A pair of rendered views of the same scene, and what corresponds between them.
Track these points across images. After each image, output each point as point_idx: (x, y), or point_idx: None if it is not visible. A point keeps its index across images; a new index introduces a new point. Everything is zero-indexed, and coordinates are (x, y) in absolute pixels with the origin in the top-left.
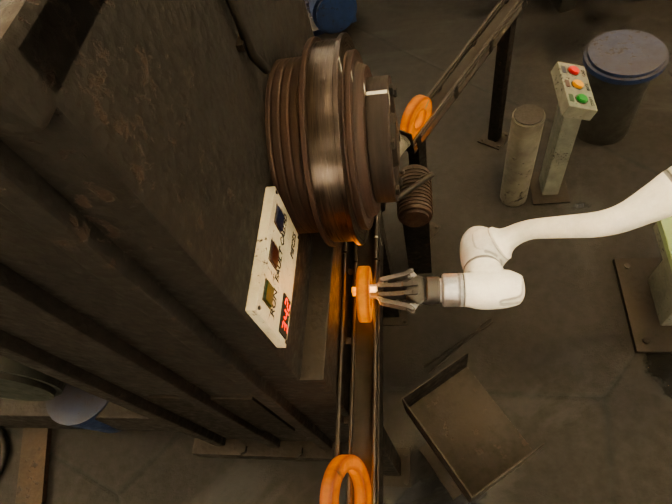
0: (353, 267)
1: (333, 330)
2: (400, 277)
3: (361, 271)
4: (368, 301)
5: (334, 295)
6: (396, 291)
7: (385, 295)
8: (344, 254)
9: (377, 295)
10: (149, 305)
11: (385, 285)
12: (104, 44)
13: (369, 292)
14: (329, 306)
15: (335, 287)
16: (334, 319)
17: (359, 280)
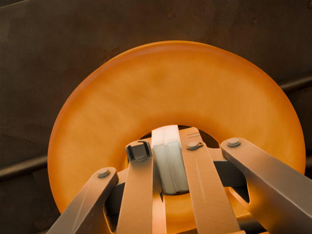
0: (311, 155)
1: (1, 92)
2: (308, 230)
3: (203, 43)
4: (66, 107)
5: (97, 48)
6: (150, 220)
7: (126, 181)
8: (304, 73)
9: (132, 159)
10: None
11: (193, 165)
12: None
13: (134, 122)
14: (18, 7)
15: (130, 48)
16: (36, 87)
17: (148, 44)
